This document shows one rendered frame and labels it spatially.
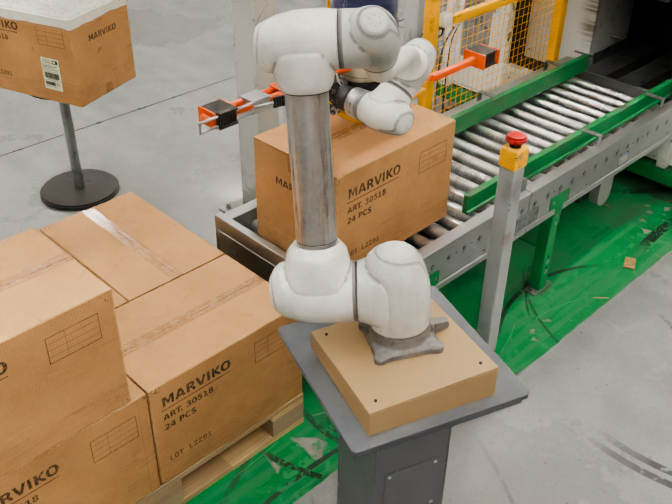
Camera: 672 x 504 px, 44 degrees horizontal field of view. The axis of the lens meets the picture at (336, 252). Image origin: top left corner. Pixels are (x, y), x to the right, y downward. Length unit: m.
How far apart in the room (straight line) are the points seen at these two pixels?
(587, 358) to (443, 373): 1.50
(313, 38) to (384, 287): 0.60
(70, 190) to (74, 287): 2.33
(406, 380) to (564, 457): 1.16
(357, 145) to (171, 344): 0.89
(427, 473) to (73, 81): 2.40
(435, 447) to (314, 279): 0.64
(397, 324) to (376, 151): 0.87
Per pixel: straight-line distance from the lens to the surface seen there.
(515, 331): 3.57
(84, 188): 4.54
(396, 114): 2.37
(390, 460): 2.32
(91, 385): 2.34
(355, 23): 1.84
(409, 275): 2.00
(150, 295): 2.83
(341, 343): 2.18
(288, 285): 2.04
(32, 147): 5.10
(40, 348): 2.18
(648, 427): 3.31
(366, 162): 2.71
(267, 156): 2.84
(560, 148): 3.66
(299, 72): 1.87
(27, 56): 4.09
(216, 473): 2.94
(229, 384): 2.70
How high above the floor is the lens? 2.24
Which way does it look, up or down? 35 degrees down
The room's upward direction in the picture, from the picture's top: 1 degrees clockwise
